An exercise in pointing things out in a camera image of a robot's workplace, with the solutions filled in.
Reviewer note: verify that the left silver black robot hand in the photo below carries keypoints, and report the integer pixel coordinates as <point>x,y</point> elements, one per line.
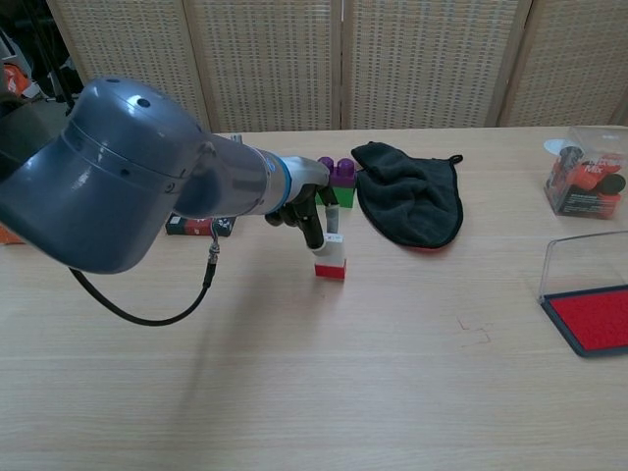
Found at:
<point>306,216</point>

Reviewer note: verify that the white and red block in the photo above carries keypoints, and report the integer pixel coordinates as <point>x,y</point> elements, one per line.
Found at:
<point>331,267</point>

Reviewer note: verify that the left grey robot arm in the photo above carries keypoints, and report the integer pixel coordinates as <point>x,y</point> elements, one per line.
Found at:
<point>113,181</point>

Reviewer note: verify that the purple toy brick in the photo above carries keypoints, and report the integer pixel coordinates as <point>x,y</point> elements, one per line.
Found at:
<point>343,172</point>

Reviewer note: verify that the black cloth mitt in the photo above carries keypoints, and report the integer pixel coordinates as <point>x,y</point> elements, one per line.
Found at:
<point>412,201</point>

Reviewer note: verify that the dark patterned flat box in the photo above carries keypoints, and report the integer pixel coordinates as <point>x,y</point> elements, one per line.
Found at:
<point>196,226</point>

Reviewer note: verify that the wooden rattan folding screen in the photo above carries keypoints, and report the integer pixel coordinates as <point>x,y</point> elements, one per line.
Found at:
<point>275,64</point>

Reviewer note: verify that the white round disc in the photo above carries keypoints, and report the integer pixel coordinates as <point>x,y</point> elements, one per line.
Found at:
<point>553,146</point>

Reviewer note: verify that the clear box red black items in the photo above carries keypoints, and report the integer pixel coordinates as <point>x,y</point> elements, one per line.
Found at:
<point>589,186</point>

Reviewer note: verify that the black tripod stand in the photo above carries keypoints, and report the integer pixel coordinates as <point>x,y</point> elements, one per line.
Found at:
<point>54,59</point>

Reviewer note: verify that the orange biscuit box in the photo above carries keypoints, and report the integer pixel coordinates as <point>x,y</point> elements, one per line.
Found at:
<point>9,238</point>

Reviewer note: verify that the red ink pad clear lid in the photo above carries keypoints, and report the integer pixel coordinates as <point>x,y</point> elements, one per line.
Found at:
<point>593,324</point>

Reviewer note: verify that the orange bag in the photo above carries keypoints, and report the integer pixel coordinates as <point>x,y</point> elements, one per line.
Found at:
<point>15,81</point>

